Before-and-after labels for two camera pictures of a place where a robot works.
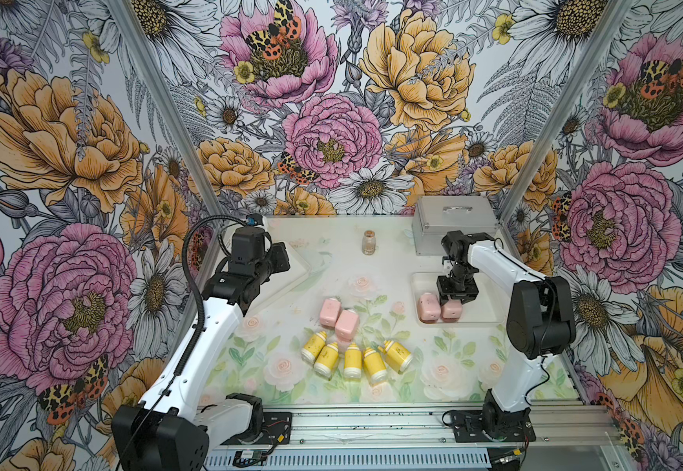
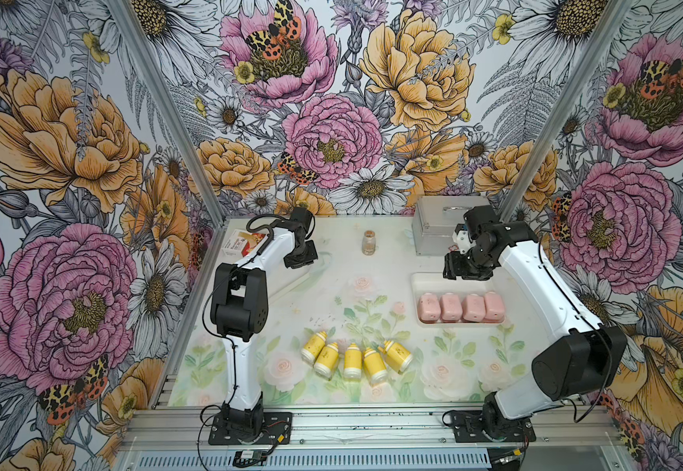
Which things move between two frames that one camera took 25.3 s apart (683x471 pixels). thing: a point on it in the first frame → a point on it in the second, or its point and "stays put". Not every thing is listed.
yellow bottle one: [312, 346] stays put
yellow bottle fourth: [375, 365] stays put
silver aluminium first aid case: [438, 215] stays put
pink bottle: [429, 307] stays put
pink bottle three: [347, 321] → [495, 305]
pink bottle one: [330, 310] → [474, 308]
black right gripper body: [460, 284] → [473, 265]
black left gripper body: [274, 262] → [302, 255]
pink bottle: [450, 311] stays put
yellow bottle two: [327, 360] stays put
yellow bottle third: [352, 362] stays put
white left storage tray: [281, 281] stays put
